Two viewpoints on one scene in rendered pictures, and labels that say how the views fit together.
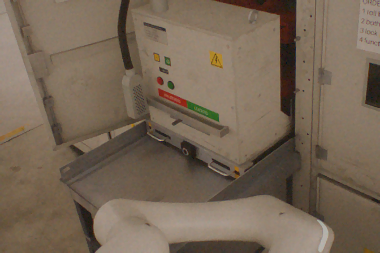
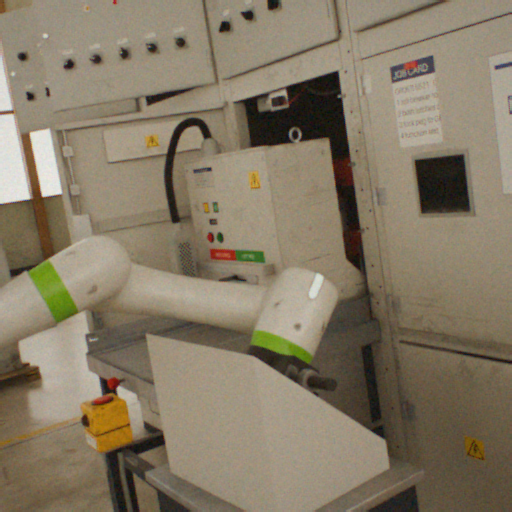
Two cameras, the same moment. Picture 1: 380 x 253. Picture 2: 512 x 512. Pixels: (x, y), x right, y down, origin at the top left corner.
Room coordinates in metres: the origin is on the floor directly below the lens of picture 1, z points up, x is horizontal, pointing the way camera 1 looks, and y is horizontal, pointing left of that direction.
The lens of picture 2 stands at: (-0.59, -0.34, 1.36)
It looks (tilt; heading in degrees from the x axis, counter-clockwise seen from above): 7 degrees down; 8
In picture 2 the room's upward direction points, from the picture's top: 9 degrees counter-clockwise
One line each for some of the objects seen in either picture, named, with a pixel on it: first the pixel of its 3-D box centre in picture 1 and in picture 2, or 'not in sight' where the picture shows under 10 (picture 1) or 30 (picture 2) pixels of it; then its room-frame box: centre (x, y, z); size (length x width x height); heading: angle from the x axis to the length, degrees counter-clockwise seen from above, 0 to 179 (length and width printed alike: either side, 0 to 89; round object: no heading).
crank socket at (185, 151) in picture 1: (187, 149); not in sight; (1.50, 0.02, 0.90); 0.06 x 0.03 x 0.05; 39
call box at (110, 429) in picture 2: not in sight; (106, 422); (0.83, 0.23, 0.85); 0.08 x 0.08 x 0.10; 39
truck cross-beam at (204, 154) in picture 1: (194, 145); not in sight; (1.52, -0.01, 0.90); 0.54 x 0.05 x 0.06; 39
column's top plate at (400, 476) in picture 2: not in sight; (275, 475); (0.73, -0.14, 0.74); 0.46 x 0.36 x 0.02; 41
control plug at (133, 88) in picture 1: (135, 94); (183, 256); (1.63, 0.18, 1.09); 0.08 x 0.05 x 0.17; 129
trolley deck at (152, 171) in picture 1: (179, 172); (227, 346); (1.46, 0.06, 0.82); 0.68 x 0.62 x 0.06; 129
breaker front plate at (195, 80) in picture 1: (184, 88); (231, 235); (1.51, 0.00, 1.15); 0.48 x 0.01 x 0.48; 39
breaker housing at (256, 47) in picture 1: (233, 61); (299, 219); (1.67, -0.20, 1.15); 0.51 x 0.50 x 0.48; 129
